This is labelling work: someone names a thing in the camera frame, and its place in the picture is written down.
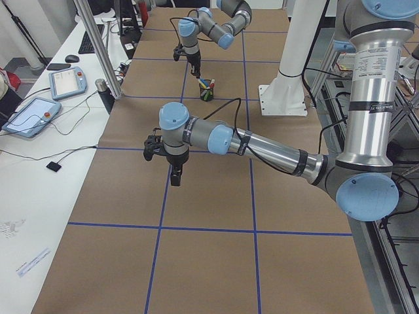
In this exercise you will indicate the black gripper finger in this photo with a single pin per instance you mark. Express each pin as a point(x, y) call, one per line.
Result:
point(195, 71)
point(175, 175)

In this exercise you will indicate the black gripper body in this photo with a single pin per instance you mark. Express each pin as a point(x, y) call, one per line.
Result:
point(193, 59)
point(176, 159)

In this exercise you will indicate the blue marker pen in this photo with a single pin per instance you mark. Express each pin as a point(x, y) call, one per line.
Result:
point(204, 83)

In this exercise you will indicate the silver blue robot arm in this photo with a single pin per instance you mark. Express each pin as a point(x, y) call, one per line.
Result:
point(359, 178)
point(223, 34)

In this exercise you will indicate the black mesh pen cup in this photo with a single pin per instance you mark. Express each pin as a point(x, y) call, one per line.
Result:
point(206, 89)

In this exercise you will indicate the black water bottle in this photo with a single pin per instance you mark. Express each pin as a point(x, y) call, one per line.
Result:
point(105, 94)

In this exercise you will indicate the black keyboard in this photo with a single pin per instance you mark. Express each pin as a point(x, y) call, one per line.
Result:
point(86, 46)

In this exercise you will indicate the small black square pad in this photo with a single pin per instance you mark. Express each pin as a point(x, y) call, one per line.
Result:
point(53, 166)

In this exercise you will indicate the black computer mouse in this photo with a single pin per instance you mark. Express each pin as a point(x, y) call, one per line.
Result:
point(72, 59)

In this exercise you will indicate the far teach pendant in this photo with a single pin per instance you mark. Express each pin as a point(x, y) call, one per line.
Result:
point(67, 83)

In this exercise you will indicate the teach pendant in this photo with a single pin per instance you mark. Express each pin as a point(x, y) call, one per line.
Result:
point(33, 117)
point(67, 83)

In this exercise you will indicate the near teach pendant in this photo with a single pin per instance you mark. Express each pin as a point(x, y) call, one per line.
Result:
point(33, 117)

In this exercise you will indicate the aluminium frame post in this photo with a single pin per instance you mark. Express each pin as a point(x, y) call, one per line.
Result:
point(89, 22)

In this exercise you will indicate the white camera stand column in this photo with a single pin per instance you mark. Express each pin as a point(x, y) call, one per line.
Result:
point(284, 96)

